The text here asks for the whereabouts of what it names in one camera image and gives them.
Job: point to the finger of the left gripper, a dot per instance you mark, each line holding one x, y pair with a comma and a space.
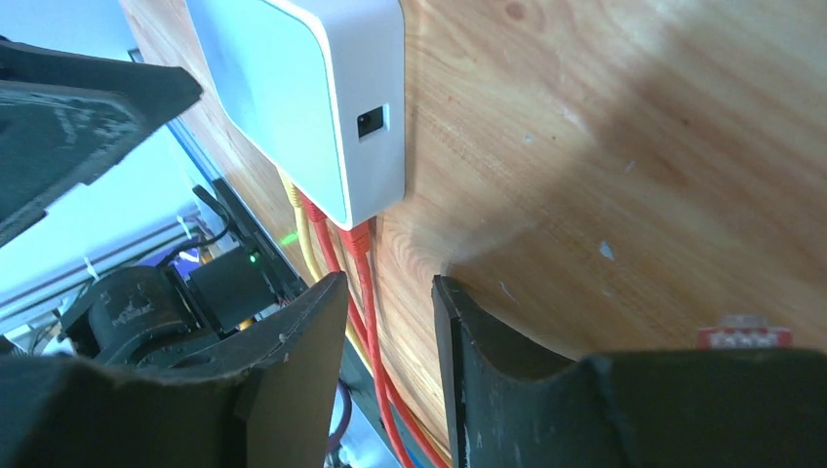
67, 119

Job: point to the small white router box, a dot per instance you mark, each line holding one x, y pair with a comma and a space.
318, 87

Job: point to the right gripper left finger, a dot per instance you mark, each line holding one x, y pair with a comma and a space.
262, 397

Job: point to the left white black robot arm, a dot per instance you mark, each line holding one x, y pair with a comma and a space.
154, 316

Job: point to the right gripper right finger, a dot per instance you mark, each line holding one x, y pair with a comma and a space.
744, 396

